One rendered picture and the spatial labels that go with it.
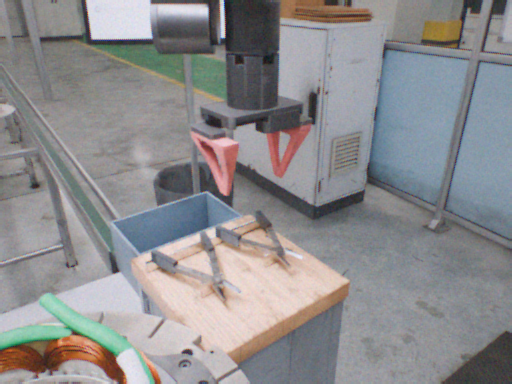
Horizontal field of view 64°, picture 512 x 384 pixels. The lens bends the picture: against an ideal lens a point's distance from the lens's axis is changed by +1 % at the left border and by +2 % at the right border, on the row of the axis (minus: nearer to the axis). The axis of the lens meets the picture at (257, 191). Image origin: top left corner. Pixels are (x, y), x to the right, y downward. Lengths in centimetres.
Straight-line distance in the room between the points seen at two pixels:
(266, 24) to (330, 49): 197
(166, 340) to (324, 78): 214
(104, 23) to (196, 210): 70
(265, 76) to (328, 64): 197
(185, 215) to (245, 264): 21
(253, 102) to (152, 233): 32
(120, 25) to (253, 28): 84
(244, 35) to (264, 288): 27
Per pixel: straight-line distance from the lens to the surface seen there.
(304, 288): 49
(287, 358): 50
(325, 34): 237
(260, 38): 43
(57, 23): 1380
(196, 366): 36
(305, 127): 48
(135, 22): 124
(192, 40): 44
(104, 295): 97
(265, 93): 44
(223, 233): 53
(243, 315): 45
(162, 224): 68
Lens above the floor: 137
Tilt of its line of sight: 26 degrees down
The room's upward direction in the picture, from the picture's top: straight up
